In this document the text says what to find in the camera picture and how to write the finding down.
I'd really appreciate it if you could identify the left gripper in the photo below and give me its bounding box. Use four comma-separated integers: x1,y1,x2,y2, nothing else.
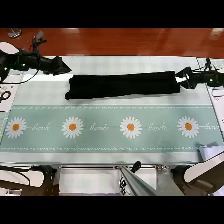
39,55,65,76

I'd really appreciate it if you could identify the black garment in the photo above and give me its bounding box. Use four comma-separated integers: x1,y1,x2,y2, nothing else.
64,70,181,101

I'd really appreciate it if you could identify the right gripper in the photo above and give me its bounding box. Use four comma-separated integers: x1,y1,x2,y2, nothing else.
175,66,205,91

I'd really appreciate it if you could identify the white garment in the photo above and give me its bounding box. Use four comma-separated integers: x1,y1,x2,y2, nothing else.
195,142,224,162

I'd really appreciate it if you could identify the silver frame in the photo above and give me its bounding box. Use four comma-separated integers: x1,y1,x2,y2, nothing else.
0,161,208,197

